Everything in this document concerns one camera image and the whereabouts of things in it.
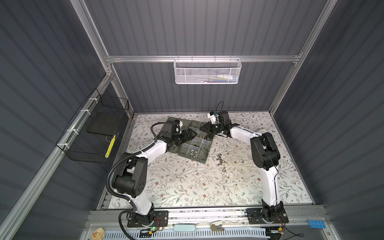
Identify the pile of screws and nuts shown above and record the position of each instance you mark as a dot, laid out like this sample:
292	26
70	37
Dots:
221	163

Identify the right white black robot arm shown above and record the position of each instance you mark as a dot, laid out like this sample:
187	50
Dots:
265	155

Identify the round wooden disc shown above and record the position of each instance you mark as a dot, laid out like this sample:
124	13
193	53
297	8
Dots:
98	234

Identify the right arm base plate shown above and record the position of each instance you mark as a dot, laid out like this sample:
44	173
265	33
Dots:
266	216

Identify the white wire mesh basket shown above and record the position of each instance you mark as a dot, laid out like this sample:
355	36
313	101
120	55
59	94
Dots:
189	71

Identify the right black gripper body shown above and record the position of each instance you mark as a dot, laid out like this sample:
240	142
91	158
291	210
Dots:
215	128

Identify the floral table mat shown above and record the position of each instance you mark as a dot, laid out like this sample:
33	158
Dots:
174	181

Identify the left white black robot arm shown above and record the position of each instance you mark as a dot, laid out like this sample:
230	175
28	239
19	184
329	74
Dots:
128	176

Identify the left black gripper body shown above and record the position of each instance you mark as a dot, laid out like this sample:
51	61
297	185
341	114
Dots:
177	139

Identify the light teal flat box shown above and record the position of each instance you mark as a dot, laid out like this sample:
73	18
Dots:
184	228

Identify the clear divided organizer box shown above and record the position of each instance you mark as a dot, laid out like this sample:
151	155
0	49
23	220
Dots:
196	149

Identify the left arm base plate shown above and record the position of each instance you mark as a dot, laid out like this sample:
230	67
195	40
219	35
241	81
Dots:
153	219

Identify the pens in white basket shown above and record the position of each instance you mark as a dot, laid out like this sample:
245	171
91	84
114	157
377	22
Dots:
221	79

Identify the black wire wall basket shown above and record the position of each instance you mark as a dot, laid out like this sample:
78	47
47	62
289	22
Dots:
88	139

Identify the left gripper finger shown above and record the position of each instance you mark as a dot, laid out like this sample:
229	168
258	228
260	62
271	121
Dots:
191	133
188	138

